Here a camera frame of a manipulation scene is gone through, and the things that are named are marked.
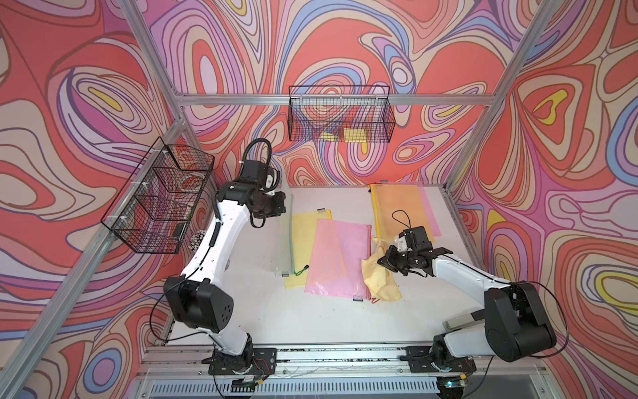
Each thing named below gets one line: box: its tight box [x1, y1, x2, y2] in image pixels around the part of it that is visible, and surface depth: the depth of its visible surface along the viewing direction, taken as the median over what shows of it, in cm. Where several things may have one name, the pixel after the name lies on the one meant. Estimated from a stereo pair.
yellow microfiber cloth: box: [361, 236, 403, 303], surface depth 87 cm
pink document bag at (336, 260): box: [304, 219, 372, 301], surface depth 98 cm
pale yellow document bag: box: [284, 209, 334, 290], surface depth 103 cm
